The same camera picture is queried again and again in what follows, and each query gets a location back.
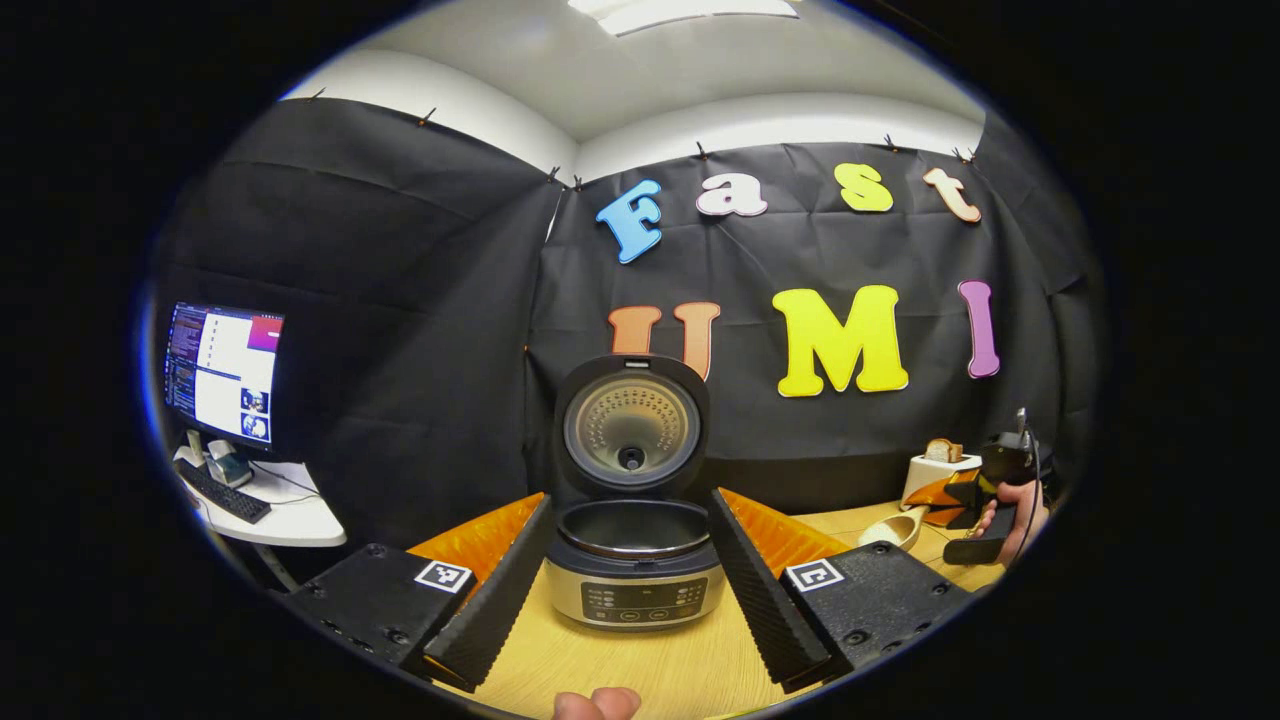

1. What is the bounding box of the wooden spoon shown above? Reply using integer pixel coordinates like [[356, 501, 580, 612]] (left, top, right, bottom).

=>
[[858, 503, 936, 551]]

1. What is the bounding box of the black keyboard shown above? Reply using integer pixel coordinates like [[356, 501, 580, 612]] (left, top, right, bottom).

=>
[[175, 458, 273, 525]]

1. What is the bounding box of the white toaster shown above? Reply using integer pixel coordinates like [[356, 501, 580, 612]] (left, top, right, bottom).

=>
[[900, 452, 983, 511]]

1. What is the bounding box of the computer monitor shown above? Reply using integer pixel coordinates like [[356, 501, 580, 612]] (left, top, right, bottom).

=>
[[163, 302, 286, 466]]

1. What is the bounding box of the white side table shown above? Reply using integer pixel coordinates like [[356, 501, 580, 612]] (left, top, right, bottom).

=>
[[172, 445, 348, 591]]

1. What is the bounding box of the ceiling light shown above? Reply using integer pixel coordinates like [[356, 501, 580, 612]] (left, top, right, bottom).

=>
[[568, 0, 801, 38]]

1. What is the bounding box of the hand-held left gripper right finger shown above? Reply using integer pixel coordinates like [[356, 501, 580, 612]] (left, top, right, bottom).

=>
[[710, 487, 973, 694]]

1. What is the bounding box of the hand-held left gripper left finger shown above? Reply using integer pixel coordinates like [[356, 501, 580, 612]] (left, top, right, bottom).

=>
[[280, 492, 554, 693]]

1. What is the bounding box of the black backdrop cloth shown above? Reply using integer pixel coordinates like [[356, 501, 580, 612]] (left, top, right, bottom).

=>
[[150, 95, 1101, 551]]

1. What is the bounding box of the small grey desk device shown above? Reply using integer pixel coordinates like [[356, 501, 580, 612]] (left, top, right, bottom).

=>
[[205, 440, 254, 489]]

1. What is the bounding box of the silver black rice cooker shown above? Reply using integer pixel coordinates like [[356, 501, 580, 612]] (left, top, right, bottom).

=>
[[543, 353, 726, 633]]

